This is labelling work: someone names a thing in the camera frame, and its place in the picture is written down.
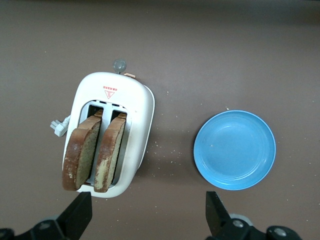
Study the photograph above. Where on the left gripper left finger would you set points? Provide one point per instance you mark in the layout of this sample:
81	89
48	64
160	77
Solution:
77	215

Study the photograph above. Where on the blue plate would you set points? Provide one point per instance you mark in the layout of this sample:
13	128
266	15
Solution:
235	150

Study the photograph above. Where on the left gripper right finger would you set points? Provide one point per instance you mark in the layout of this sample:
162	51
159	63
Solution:
217	217

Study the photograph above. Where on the white toaster power plug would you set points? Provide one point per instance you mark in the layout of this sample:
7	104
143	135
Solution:
58	127

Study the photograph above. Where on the brown bread slice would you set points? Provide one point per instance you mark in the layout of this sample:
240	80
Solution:
111	155
80	155

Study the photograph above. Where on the white toaster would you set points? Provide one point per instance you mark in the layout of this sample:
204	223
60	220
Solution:
140	120

